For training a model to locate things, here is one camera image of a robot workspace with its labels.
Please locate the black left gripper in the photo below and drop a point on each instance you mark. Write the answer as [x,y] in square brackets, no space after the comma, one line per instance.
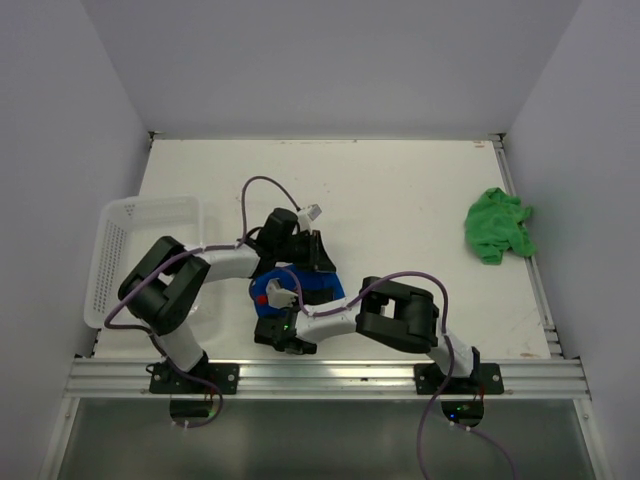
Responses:
[317,257]

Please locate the blue towel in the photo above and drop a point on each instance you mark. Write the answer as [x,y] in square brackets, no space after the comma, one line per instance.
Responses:
[318,288]

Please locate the green towel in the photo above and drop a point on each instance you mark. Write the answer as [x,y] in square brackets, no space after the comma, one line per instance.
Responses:
[495,224]

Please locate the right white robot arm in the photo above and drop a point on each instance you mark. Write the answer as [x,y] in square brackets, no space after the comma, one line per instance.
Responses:
[401,317]

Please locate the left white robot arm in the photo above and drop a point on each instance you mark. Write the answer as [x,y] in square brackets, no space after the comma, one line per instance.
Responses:
[286,264]

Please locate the white perforated plastic basket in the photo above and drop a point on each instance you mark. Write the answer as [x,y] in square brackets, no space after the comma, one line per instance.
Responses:
[127,230]

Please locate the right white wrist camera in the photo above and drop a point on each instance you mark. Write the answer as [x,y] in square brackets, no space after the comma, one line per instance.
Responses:
[276,296]

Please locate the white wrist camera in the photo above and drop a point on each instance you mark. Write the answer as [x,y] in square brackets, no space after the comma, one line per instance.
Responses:
[309,213]
[276,296]

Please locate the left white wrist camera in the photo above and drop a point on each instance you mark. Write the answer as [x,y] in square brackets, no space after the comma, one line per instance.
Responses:
[309,213]

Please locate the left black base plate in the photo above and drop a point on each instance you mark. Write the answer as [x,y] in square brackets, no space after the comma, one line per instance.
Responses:
[203,378]

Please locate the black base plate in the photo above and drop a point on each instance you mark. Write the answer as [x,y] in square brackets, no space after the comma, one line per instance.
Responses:
[486,378]
[203,378]

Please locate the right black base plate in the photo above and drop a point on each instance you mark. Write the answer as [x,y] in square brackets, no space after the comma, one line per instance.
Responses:
[486,378]

